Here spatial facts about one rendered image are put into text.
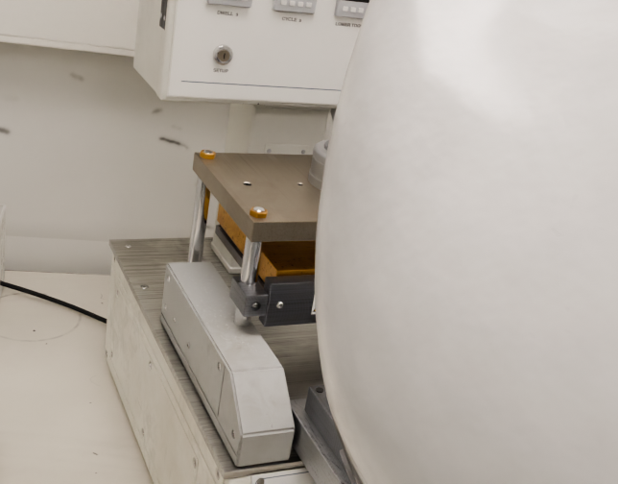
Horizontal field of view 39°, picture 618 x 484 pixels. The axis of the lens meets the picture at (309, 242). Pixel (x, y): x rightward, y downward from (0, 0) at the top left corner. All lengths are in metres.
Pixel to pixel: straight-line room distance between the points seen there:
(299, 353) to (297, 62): 0.31
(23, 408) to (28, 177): 0.42
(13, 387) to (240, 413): 0.48
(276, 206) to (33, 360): 0.52
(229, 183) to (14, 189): 0.62
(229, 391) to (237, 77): 0.36
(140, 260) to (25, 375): 0.22
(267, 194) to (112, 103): 0.57
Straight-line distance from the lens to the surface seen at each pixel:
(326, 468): 0.71
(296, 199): 0.82
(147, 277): 1.03
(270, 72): 0.95
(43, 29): 1.28
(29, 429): 1.08
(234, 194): 0.81
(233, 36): 0.93
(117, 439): 1.07
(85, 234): 1.42
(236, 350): 0.77
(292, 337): 0.95
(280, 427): 0.74
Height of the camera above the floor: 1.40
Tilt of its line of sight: 23 degrees down
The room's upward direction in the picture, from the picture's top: 10 degrees clockwise
